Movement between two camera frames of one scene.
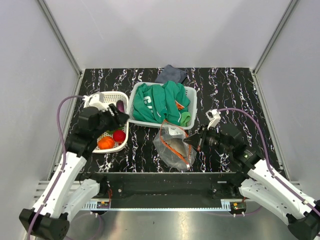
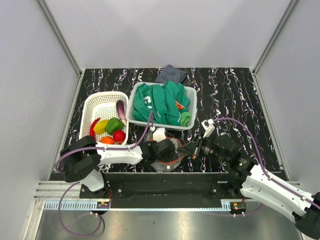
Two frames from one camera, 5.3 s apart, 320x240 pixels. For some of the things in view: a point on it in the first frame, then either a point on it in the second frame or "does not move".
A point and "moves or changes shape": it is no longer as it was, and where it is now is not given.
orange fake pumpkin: x=106 y=143 does not move
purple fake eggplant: x=120 y=106 does not move
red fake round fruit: x=119 y=135 does not move
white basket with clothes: x=171 y=103 does not move
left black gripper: x=118 y=120 -> x=165 y=158
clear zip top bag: x=171 y=148 moves or changes shape
